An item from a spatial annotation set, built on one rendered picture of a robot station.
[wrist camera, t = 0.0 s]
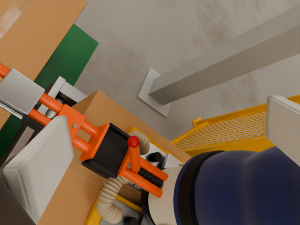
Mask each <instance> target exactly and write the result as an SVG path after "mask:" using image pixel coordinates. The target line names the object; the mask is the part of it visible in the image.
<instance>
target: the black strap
mask: <svg viewBox="0 0 300 225"><path fill-rule="evenodd" d="M221 152H224V151H223V150H217V151H210V152H205V153H201V154H199V155H198V156H196V157H195V158H194V159H192V160H191V162H190V163H189V164H188V165H187V167H186V169H185V171H184V173H183V175H182V178H181V181H180V185H179V193H178V209H179V217H180V221H181V225H199V224H198V221H197V218H196V211H195V195H194V189H195V183H196V178H197V176H198V173H199V170H200V167H201V166H202V164H203V163H204V161H205V160H207V159H208V158H210V157H211V156H213V155H216V154H218V153H221Z"/></svg>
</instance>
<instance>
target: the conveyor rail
mask: <svg viewBox="0 0 300 225"><path fill-rule="evenodd" d="M56 97H57V98H60V99H62V100H63V101H64V104H67V105H69V106H70V107H72V106H73V105H75V104H76V103H78V102H80V101H81V100H83V99H84V98H86V97H87V95H85V94H83V93H82V92H81V91H79V90H78V89H76V88H75V87H73V86H71V85H70V84H69V83H67V82H66V81H65V83H64V84H63V86H62V87H61V89H60V91H59V92H58V94H57V96H56Z"/></svg>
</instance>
